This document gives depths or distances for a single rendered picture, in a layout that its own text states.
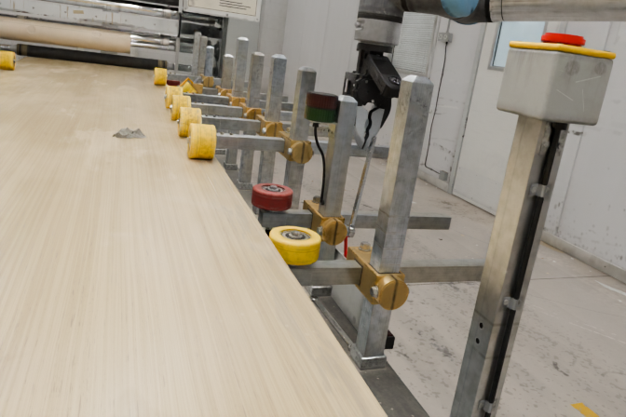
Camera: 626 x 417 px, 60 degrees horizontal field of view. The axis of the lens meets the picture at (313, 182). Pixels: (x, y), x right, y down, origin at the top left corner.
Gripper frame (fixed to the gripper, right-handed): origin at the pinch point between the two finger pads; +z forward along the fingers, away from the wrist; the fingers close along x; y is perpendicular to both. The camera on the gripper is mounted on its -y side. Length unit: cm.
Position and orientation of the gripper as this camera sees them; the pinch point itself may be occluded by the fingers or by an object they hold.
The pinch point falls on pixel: (363, 143)
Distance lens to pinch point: 112.5
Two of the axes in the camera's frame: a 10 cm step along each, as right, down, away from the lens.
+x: -9.4, -0.4, -3.4
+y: -3.2, -2.8, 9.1
